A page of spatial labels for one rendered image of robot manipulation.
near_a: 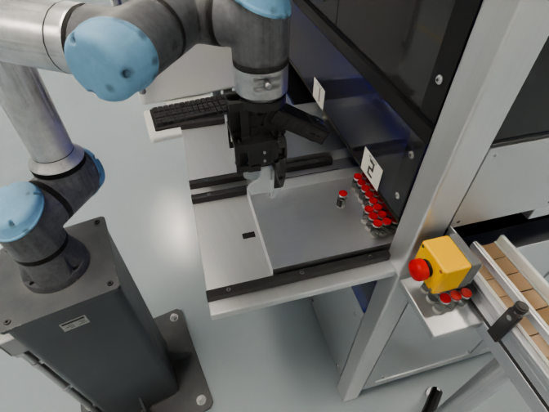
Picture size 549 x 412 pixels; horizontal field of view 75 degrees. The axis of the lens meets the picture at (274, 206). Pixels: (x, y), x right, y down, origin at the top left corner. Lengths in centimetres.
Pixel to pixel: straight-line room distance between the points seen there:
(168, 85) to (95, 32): 111
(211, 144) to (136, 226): 114
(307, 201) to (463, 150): 44
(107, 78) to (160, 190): 196
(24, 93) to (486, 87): 76
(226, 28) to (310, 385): 139
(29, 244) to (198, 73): 89
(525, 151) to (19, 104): 88
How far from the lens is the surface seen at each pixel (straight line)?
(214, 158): 107
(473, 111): 56
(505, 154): 68
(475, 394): 104
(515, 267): 88
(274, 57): 48
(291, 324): 171
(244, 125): 54
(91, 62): 41
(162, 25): 44
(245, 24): 47
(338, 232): 86
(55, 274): 97
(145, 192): 235
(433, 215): 69
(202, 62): 149
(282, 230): 85
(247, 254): 82
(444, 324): 80
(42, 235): 90
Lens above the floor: 154
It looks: 46 degrees down
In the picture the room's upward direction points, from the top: straight up
